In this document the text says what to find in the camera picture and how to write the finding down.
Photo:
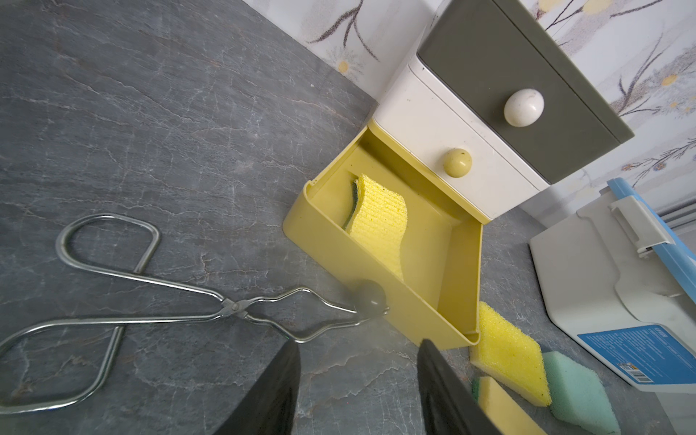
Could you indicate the blue lidded storage box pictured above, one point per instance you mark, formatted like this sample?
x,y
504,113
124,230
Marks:
x,y
616,279

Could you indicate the yellow bottom drawer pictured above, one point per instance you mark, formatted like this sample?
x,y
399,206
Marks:
x,y
437,294

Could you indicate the yellow green-backed scrub sponge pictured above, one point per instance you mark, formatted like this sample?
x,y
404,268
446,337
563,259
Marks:
x,y
502,410

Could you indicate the green sponge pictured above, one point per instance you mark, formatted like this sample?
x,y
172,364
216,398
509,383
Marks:
x,y
578,395

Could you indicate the wavy yellow scrub sponge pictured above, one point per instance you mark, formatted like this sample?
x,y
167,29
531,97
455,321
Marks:
x,y
378,222

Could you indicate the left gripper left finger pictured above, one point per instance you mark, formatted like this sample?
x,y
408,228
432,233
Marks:
x,y
269,407

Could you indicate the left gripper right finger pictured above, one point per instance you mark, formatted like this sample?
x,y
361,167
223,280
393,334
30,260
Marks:
x,y
447,406

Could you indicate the bright yellow thin sponge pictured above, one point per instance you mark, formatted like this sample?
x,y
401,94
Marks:
x,y
512,358

